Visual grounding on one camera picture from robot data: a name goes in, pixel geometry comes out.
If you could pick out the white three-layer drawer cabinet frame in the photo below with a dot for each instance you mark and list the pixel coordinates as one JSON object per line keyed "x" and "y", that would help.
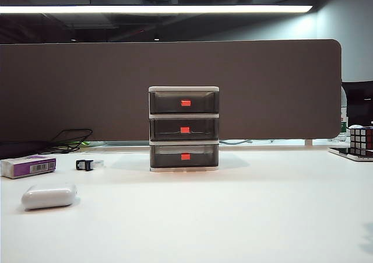
{"x": 183, "y": 115}

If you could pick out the white earphone case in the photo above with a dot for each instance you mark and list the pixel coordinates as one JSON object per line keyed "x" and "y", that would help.
{"x": 49, "y": 196}

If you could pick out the brown desk partition panel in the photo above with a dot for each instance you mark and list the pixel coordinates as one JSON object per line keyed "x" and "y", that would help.
{"x": 87, "y": 85}

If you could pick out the small black and clear clip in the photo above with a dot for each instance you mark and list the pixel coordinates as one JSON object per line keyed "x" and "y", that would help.
{"x": 82, "y": 165}

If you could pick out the long ceiling light strip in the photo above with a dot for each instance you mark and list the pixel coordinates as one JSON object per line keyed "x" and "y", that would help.
{"x": 145, "y": 9}

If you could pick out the white flat tray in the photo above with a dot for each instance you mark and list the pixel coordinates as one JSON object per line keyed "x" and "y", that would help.
{"x": 341, "y": 151}

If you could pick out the clear bottle with green label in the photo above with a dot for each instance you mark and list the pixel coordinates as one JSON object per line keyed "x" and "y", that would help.
{"x": 344, "y": 120}

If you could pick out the purple and white carton box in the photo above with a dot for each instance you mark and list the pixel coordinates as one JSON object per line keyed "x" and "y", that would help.
{"x": 23, "y": 166}

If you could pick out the dark flat bag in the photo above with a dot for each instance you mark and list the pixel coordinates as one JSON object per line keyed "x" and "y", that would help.
{"x": 17, "y": 149}

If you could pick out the black rubik's cube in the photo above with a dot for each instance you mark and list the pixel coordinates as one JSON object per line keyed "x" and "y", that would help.
{"x": 361, "y": 140}

